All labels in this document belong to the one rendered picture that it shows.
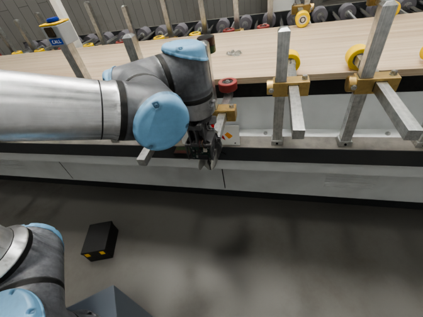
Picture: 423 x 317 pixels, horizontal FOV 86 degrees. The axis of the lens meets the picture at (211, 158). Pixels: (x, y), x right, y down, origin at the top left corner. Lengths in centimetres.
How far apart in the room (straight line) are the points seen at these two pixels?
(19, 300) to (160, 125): 47
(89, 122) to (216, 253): 124
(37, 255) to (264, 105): 97
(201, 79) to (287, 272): 116
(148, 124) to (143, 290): 126
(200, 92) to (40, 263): 56
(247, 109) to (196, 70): 66
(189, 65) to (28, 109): 29
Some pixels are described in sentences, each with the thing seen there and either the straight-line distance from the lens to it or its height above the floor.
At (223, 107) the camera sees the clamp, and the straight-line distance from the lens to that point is 90.
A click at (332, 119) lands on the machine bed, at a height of 67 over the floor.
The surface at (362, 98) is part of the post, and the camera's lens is 90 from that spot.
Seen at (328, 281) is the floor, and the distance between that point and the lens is 145.
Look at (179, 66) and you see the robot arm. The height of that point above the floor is 116.
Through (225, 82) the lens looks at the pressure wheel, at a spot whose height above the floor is 91.
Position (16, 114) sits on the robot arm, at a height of 122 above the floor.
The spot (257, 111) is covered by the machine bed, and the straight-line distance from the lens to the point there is 113.
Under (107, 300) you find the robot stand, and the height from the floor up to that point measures 60.
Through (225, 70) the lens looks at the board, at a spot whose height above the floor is 90.
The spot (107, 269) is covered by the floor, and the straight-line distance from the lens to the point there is 166.
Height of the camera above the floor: 133
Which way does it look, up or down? 42 degrees down
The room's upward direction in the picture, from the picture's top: 11 degrees counter-clockwise
